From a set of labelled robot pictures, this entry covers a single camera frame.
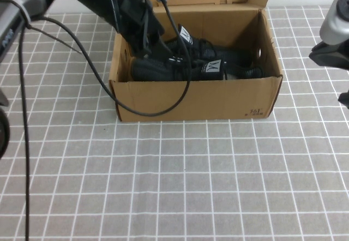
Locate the black mesh sneaker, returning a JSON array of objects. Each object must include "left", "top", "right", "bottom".
[
  {"left": 163, "top": 24, "right": 254, "bottom": 64},
  {"left": 130, "top": 57, "right": 264, "bottom": 82}
]

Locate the brown cardboard shoe box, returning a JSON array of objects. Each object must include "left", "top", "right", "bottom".
[{"left": 109, "top": 0, "right": 284, "bottom": 122}]

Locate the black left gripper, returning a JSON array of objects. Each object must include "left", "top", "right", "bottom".
[{"left": 118, "top": 0, "right": 175, "bottom": 62}]

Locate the thin black cable tie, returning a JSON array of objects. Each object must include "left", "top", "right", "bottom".
[{"left": 27, "top": 24, "right": 82, "bottom": 54}]

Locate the grey checked tablecloth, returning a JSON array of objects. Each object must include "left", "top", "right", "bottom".
[{"left": 0, "top": 5, "right": 349, "bottom": 241}]

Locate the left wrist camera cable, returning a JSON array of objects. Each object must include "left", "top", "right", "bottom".
[{"left": 19, "top": 0, "right": 191, "bottom": 241}]

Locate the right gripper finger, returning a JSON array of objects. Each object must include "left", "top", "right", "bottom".
[
  {"left": 337, "top": 88, "right": 349, "bottom": 111},
  {"left": 308, "top": 39, "right": 349, "bottom": 72}
]

